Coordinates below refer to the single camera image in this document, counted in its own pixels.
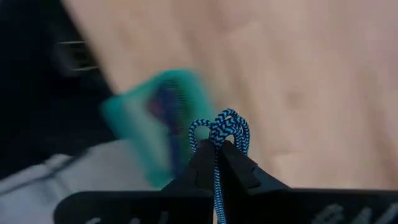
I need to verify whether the black aluminium table frame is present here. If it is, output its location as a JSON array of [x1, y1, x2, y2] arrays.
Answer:
[[0, 0, 116, 181]]

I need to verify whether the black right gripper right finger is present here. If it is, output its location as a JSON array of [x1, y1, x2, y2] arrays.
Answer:
[[219, 139, 290, 196]]

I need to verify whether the teal blue braided USB-C cable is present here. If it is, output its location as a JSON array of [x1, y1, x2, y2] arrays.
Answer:
[[188, 108, 251, 224]]

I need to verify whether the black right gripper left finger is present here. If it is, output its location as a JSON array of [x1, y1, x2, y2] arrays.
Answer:
[[160, 139, 216, 192]]

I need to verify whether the teal plastic tray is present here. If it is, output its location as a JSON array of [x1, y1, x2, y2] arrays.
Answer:
[[100, 68, 216, 190]]

